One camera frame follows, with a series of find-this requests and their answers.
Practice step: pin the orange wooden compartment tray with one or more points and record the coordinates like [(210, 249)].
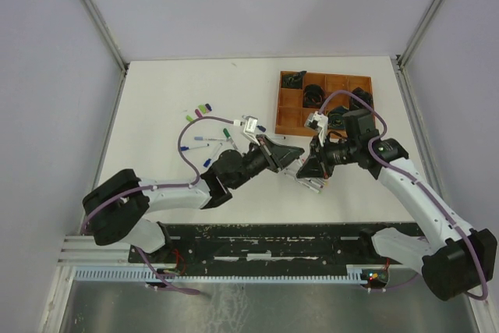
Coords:
[(301, 93)]

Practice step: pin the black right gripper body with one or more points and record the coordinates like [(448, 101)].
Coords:
[(334, 154)]

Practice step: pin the white slotted cable duct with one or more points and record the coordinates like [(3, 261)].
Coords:
[(144, 274)]

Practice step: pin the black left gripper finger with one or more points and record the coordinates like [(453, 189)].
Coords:
[(285, 158), (270, 146)]

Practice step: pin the aluminium frame post left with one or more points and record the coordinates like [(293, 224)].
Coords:
[(104, 31)]

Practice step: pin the aluminium frame post right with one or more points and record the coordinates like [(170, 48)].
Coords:
[(418, 34)]

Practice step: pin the aluminium frame post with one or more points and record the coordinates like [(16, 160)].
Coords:
[(418, 34), (104, 31)]

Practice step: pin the magenta capped marker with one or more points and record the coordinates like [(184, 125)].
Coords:
[(311, 184)]

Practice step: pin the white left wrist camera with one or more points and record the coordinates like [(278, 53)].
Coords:
[(248, 126)]

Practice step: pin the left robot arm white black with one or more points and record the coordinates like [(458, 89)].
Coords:
[(116, 210)]

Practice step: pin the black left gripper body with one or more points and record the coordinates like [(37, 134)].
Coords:
[(268, 154)]

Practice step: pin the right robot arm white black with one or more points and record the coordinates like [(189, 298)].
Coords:
[(452, 257)]

